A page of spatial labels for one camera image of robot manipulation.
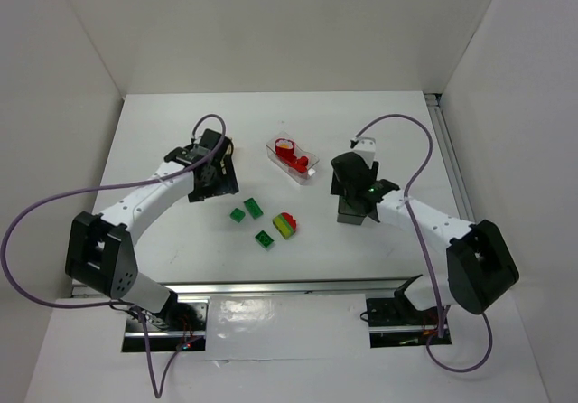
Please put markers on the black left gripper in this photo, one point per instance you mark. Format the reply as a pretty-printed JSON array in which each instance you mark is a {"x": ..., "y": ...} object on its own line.
[{"x": 221, "y": 184}]

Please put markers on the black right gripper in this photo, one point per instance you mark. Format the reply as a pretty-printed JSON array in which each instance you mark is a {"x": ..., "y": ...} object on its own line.
[{"x": 350, "y": 210}]

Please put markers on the dark green 2x4 lego brick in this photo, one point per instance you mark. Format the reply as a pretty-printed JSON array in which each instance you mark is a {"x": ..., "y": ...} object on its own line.
[{"x": 253, "y": 208}]

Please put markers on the red 2x4 lego brick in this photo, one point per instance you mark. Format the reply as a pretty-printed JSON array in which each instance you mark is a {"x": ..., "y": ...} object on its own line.
[{"x": 300, "y": 165}]

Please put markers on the lime red striped arch lego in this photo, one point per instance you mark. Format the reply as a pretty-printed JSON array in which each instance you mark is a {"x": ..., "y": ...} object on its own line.
[{"x": 285, "y": 224}]

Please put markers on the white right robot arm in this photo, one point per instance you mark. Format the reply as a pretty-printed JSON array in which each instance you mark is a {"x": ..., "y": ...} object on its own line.
[{"x": 400, "y": 211}]

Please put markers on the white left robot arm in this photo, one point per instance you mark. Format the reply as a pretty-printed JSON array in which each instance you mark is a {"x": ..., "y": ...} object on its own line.
[{"x": 101, "y": 250}]

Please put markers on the dark green 2x2 lego brick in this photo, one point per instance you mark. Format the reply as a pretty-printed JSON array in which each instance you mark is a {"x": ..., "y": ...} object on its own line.
[{"x": 237, "y": 215}]

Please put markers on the grey translucent plastic container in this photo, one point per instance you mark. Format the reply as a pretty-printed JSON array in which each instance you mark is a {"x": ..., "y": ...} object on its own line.
[{"x": 347, "y": 215}]

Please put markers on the dark green printed lego brick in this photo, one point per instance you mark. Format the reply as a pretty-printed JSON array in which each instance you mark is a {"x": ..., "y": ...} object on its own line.
[{"x": 264, "y": 239}]

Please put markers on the clear plastic container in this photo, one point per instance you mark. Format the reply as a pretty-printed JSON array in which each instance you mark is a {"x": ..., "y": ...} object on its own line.
[{"x": 283, "y": 164}]

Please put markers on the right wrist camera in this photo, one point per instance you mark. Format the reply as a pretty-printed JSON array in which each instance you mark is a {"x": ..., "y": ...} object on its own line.
[{"x": 364, "y": 147}]

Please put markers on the aluminium side rail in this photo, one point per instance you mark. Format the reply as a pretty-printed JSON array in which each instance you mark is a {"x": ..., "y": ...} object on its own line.
[{"x": 456, "y": 186}]

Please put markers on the aluminium mounting rail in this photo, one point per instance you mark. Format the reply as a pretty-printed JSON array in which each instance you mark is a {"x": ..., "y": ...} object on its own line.
[{"x": 253, "y": 287}]

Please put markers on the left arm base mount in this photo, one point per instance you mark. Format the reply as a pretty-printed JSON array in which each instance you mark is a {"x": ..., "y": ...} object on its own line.
[{"x": 188, "y": 329}]

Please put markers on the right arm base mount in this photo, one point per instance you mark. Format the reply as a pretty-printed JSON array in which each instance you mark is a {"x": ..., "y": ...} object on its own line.
[{"x": 393, "y": 323}]

